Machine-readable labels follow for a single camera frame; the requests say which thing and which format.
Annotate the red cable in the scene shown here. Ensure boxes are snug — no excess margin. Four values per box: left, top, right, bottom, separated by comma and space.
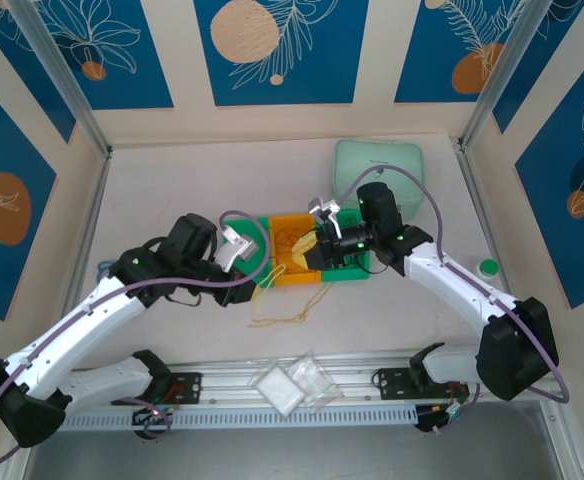
274, 228, 313, 254

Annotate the orange plastic bin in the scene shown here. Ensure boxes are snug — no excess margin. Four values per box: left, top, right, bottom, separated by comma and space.
268, 213, 326, 289

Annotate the mint green zip pouch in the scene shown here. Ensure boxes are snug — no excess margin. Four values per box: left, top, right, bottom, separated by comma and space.
330, 138, 426, 222

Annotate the plastic bag with white pad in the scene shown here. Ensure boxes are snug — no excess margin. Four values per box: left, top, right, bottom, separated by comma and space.
248, 364, 306, 416

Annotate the clear plastic bag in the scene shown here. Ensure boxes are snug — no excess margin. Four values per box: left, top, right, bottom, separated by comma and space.
286, 349, 346, 414

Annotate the white bottle green cap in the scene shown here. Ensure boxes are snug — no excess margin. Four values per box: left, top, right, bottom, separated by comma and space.
473, 258, 501, 280

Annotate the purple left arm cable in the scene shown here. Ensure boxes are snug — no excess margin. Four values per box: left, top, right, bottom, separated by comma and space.
0, 209, 271, 467

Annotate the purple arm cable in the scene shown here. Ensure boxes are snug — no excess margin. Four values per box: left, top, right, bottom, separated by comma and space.
0, 209, 271, 467
336, 164, 571, 404

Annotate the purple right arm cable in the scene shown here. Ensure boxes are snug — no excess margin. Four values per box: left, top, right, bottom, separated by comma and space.
336, 164, 571, 404

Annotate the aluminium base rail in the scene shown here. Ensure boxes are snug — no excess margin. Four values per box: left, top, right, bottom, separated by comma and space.
14, 342, 563, 414

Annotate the aluminium side rail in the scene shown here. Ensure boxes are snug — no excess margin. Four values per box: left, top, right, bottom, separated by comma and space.
46, 148, 114, 372
451, 134, 531, 357

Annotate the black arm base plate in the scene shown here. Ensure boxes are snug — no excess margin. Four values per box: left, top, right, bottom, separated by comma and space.
149, 372, 204, 407
374, 367, 423, 401

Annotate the grey slotted cable duct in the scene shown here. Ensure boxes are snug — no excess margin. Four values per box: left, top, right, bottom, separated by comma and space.
61, 404, 419, 432

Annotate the aluminium frame post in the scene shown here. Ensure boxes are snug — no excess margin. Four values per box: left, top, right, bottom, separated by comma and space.
7, 0, 114, 157
463, 0, 548, 146

